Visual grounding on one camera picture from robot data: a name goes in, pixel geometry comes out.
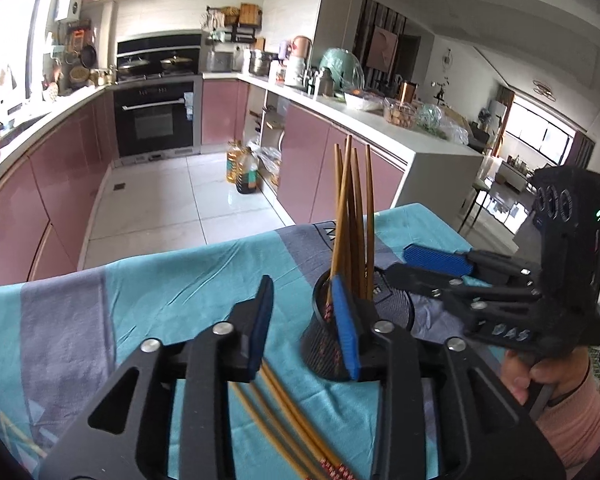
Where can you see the dark striped wall panel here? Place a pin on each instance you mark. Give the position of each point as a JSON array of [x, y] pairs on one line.
[[362, 20]]

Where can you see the pink kettle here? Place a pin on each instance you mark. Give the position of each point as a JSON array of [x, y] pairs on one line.
[[301, 47]]

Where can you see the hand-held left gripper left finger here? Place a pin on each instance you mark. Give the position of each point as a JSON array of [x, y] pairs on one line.
[[261, 330]]

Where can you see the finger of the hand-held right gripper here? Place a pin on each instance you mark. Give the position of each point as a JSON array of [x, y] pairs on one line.
[[415, 280], [435, 257]]

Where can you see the purple bottle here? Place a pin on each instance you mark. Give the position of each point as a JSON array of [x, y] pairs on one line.
[[284, 51]]

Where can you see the clear plastic bag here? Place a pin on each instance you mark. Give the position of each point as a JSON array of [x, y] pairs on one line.
[[270, 165]]

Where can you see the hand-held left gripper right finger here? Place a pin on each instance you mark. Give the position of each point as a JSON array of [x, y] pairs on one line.
[[345, 330]]

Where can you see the black mesh utensil holder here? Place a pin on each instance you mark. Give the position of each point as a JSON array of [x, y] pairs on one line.
[[320, 350]]

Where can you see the framed wall picture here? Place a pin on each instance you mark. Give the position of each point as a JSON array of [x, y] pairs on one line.
[[381, 49]]

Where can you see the teal grey patterned tablecloth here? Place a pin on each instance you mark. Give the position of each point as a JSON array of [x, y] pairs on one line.
[[155, 300]]

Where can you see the wok with glass lid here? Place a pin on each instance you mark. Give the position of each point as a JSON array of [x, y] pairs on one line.
[[132, 65], [176, 63]]

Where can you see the person's right forearm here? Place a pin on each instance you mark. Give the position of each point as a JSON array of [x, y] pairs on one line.
[[580, 425]]

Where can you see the silver kitchen appliance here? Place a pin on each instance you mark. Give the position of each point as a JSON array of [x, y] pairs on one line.
[[219, 61]]

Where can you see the green mesh food cover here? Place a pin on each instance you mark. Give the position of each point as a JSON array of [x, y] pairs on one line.
[[345, 65]]

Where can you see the copper coloured tumbler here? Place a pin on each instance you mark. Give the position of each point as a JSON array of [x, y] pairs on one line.
[[407, 91]]

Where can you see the white bowl with food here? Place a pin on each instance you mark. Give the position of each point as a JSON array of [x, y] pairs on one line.
[[362, 101]]

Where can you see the hanging kitchen utensils rack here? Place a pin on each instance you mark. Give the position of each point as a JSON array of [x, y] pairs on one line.
[[75, 55]]

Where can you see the dark cooking oil bottle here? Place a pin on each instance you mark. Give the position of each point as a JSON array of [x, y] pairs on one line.
[[247, 175]]

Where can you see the pink kitchen base cabinets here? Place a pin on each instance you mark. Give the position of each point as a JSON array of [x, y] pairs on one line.
[[55, 175], [310, 150]]

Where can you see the black wall storage rack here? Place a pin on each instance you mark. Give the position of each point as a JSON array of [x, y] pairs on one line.
[[230, 32]]

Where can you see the person's right hand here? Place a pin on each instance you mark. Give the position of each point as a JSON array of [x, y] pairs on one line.
[[520, 375]]

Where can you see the stainless steel stockpot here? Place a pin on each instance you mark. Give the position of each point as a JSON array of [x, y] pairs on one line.
[[261, 62]]

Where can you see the black integrated stove oven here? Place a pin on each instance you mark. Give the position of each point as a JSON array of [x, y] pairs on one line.
[[155, 115]]

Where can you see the clear plastic snack box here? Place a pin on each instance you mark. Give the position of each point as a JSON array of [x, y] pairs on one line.
[[401, 115]]

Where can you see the white canister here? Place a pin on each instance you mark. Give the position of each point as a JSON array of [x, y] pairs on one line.
[[295, 72]]

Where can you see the kitchen window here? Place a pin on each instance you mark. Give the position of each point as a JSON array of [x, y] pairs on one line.
[[10, 35]]

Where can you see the bag of green vegetables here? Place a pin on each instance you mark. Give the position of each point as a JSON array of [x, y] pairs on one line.
[[442, 122]]

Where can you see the wall clock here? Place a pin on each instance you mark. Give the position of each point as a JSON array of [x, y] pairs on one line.
[[447, 58]]

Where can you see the stainless steel thermos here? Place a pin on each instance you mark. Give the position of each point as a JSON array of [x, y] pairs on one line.
[[326, 82]]

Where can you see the living room window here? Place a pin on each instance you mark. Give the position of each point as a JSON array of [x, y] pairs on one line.
[[545, 135]]

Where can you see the wooden cutting board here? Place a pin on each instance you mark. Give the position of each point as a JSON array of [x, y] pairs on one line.
[[249, 14]]

